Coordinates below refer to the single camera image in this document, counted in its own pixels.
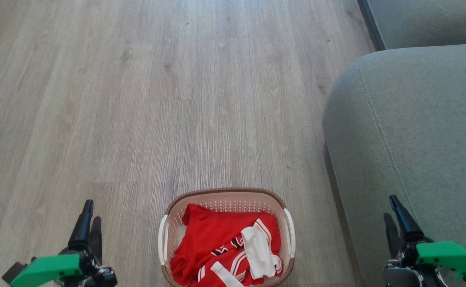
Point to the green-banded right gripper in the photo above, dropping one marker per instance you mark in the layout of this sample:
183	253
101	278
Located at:
446	257

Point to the wide grey sofa seat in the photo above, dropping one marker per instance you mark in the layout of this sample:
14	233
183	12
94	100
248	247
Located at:
428	20

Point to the grey sofa chaise seat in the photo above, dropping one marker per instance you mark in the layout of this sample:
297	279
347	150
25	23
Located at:
416	131

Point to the red and white jersey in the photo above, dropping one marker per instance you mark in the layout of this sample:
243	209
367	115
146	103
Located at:
209	239

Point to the beige plastic laundry basket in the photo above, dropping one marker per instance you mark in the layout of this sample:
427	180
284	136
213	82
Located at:
225	204

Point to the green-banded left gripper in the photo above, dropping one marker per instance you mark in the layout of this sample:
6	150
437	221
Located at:
49	268

